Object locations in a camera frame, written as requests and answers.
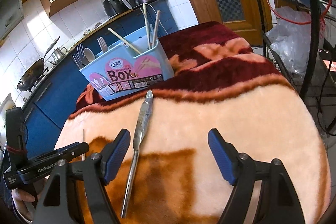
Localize silver butter knife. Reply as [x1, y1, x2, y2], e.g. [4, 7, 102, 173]
[121, 90, 154, 218]

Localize person's left hand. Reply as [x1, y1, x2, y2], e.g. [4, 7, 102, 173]
[11, 189, 35, 223]

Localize blue lower cabinets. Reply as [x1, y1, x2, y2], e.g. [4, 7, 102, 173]
[20, 0, 180, 159]

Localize black wok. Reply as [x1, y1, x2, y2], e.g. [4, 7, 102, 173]
[17, 37, 60, 92]

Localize steel kettle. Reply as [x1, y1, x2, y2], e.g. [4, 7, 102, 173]
[47, 47, 67, 65]

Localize plush floral blanket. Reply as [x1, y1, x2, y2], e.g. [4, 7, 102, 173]
[53, 20, 332, 224]

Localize blue utensil holder box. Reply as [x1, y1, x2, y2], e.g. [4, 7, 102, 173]
[80, 27, 174, 101]

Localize clear plastic bag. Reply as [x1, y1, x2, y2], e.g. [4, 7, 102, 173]
[266, 6, 311, 75]

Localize black wire rack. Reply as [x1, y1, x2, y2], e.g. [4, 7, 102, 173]
[257, 0, 335, 136]

